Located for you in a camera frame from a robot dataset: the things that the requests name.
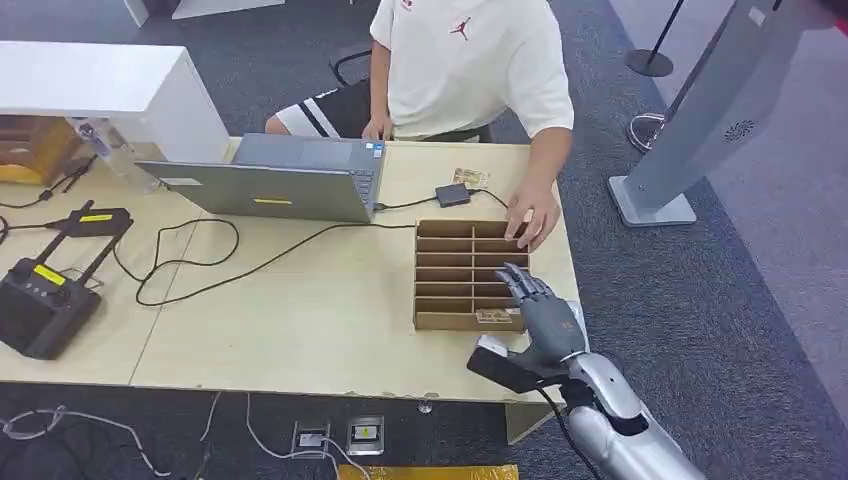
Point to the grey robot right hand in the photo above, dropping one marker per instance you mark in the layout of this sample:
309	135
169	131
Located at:
553	328

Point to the person's right hand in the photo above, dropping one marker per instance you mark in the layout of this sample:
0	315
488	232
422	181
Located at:
378	127

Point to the person's left hand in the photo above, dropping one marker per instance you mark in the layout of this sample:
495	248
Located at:
535	208

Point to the printed card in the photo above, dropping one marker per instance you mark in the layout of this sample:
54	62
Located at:
470	177
493	316

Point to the black chair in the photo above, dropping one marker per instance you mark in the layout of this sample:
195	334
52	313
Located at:
333	66

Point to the small black hub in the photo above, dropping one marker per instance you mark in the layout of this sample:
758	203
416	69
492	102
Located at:
452	195

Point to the desk leg panel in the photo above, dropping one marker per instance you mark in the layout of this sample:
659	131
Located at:
526	418

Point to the wooden card box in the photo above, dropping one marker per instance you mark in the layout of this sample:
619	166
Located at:
450	321

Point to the person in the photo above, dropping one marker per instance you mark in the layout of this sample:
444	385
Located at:
464	66

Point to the grey laptop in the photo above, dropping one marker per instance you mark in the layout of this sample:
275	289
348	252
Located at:
278	192

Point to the silver round stand base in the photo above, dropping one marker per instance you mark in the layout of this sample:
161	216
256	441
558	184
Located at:
634	136

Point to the grey kiosk stand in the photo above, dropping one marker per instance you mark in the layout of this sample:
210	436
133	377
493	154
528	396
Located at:
669	179

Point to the yellow sheet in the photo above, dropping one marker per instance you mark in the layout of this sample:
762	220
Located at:
430	473

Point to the white table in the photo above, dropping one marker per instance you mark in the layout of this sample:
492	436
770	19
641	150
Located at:
199	6

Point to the steel floor socket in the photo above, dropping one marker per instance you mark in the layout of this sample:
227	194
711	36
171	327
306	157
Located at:
365	435

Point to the clear plastic bottle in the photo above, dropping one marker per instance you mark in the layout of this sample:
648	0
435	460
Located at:
116	152

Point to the floor socket with plug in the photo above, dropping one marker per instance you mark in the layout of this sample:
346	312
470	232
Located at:
310	440

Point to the black adapter with yellow label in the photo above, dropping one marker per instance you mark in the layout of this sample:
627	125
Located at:
99	223

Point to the white cabinet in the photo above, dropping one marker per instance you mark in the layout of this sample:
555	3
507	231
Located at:
86	76

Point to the wooden crate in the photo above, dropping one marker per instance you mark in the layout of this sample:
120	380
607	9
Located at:
33	151

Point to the red object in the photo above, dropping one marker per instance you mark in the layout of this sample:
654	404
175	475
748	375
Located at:
840	30

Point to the black remote controller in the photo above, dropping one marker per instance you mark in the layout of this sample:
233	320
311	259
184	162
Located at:
40	314

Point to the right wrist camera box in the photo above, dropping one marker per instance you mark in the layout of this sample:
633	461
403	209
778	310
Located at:
500	368

